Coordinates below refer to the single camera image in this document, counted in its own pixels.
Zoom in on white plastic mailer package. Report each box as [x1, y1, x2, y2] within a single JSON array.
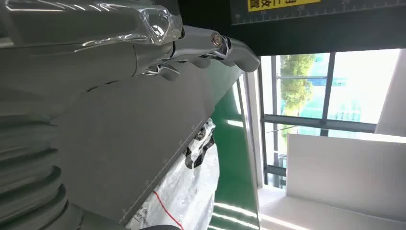
[[125, 118, 220, 230]]

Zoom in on green conveyor belt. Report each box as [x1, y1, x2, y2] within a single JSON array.
[[207, 80, 261, 230]]

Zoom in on black yellow ruler label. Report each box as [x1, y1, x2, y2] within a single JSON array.
[[230, 0, 406, 26]]

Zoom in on green tree outside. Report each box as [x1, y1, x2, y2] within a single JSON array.
[[279, 54, 318, 137]]

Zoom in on black scanner column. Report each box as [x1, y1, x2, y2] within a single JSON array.
[[177, 0, 406, 57]]

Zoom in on window frame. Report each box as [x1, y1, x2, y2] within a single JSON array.
[[257, 49, 402, 191]]

